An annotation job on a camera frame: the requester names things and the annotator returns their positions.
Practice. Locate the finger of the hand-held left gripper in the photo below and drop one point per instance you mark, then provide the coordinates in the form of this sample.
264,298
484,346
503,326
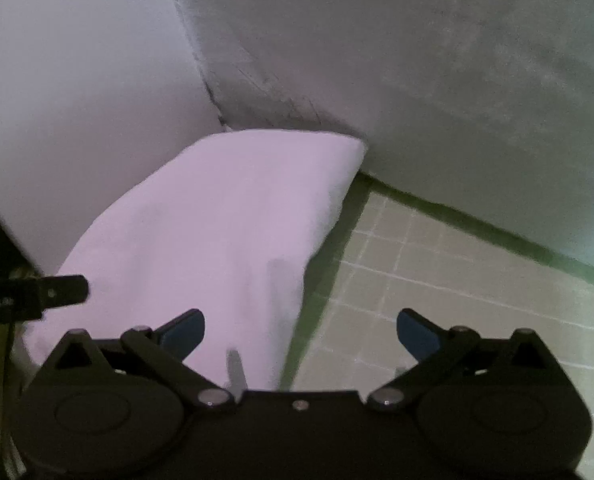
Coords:
67,290

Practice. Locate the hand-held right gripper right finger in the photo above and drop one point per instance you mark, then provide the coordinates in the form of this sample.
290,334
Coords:
414,335

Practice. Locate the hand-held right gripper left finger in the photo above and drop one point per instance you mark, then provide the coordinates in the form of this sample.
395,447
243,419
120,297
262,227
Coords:
184,335

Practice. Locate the white shirt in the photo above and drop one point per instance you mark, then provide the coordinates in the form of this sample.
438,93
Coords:
202,220

